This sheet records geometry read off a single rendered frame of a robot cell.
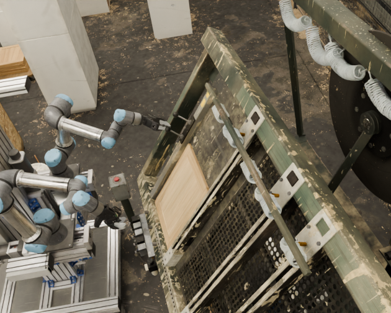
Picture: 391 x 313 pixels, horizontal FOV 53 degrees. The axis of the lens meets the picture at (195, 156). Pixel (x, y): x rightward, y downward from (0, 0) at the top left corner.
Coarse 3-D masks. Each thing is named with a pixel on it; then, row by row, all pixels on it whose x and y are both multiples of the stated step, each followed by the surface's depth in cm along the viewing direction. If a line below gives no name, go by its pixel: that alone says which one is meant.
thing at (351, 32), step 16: (304, 0) 196; (320, 0) 186; (336, 0) 184; (288, 16) 236; (320, 16) 185; (336, 16) 174; (352, 16) 173; (288, 32) 245; (336, 32) 176; (352, 32) 165; (368, 32) 163; (288, 48) 255; (352, 48) 167; (368, 48) 157; (384, 48) 154; (368, 64) 160; (384, 64) 150; (384, 80) 152; (352, 160) 189; (336, 176) 198; (224, 240) 240
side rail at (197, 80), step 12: (204, 48) 242; (204, 60) 242; (192, 72) 251; (204, 72) 248; (192, 84) 252; (204, 84) 254; (180, 96) 262; (192, 96) 258; (180, 108) 262; (192, 108) 265; (168, 120) 272; (180, 120) 270; (168, 132) 274; (180, 132) 277; (156, 144) 283; (168, 144) 282; (156, 156) 287; (144, 168) 297; (156, 168) 296
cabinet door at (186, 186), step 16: (192, 160) 241; (176, 176) 257; (192, 176) 239; (160, 192) 274; (176, 192) 254; (192, 192) 236; (160, 208) 270; (176, 208) 251; (192, 208) 233; (176, 224) 248
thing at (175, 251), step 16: (224, 128) 176; (240, 128) 188; (256, 128) 177; (256, 144) 187; (240, 160) 192; (224, 176) 200; (208, 192) 211; (224, 192) 206; (208, 208) 212; (192, 224) 220; (176, 240) 233; (192, 240) 230; (176, 256) 237
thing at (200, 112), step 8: (208, 104) 235; (200, 112) 238; (200, 120) 242; (192, 128) 245; (184, 144) 252; (176, 152) 257; (168, 160) 265; (176, 160) 261; (168, 168) 264; (160, 176) 273; (168, 176) 269; (160, 184) 273; (152, 192) 280
